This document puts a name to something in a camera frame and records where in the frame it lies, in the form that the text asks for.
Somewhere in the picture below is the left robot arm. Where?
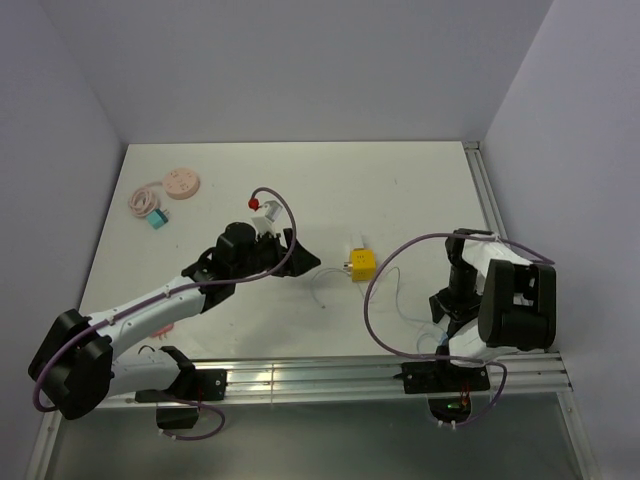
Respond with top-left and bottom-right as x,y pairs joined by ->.
28,222 -> 321,420

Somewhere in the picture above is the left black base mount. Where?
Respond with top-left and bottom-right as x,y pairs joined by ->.
134,369 -> 227,435

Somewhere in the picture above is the yellow cube power adapter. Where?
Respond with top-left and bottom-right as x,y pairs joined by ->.
343,248 -> 377,283

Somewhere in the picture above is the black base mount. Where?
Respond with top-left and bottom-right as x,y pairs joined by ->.
134,369 -> 227,435
393,360 -> 490,426

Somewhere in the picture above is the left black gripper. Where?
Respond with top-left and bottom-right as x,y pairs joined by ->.
232,228 -> 320,281

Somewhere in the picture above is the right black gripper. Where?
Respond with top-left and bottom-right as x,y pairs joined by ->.
429,261 -> 483,336

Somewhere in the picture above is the pink coiled cord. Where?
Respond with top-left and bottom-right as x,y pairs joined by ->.
127,182 -> 166,220

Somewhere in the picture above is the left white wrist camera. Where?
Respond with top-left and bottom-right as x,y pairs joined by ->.
248,198 -> 283,236

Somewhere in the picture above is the teal plug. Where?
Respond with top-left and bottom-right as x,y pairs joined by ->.
145,208 -> 170,230

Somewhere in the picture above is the aluminium right side rail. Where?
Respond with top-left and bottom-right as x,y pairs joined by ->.
462,142 -> 507,237

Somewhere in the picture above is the pink flat plug adapter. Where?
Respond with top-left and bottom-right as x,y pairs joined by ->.
151,323 -> 175,340

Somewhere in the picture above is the pink round power strip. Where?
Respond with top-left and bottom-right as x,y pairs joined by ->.
161,167 -> 200,200

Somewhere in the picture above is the aluminium front rail frame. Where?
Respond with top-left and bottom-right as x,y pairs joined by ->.
27,354 -> 581,479

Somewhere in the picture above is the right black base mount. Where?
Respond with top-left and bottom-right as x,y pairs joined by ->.
393,360 -> 490,426

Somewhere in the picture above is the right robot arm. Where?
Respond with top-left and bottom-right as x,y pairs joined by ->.
429,229 -> 557,390

